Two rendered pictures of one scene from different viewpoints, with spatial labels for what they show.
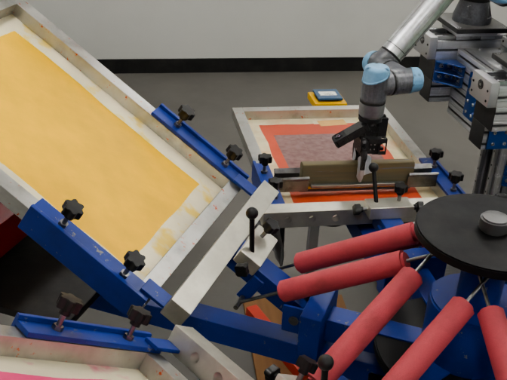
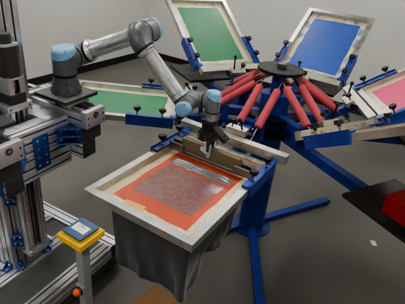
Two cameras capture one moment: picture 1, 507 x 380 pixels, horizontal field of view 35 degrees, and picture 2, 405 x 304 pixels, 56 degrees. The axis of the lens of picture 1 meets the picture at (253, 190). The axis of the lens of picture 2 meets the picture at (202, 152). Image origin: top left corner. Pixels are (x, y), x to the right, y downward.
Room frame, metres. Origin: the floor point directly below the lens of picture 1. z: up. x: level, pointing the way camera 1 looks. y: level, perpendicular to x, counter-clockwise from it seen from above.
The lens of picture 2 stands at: (3.60, 0.83, 2.00)
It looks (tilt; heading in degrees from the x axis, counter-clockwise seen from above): 29 degrees down; 221
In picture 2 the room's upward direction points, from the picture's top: 6 degrees clockwise
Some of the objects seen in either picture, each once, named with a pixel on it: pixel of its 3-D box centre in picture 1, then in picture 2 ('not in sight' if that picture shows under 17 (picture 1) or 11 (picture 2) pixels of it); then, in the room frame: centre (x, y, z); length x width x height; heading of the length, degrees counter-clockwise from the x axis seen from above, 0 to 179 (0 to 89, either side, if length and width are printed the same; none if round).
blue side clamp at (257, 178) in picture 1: (268, 192); (258, 178); (2.15, -0.05, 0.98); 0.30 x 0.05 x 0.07; 12
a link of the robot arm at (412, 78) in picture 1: (400, 79); (193, 99); (2.29, -0.42, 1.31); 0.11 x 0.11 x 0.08; 26
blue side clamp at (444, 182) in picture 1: (441, 185); (170, 143); (2.26, -0.59, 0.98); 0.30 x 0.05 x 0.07; 12
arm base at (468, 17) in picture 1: (473, 7); not in sight; (3.16, -0.82, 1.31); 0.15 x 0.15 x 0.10
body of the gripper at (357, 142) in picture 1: (370, 133); (208, 130); (2.23, -0.34, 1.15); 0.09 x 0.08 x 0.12; 102
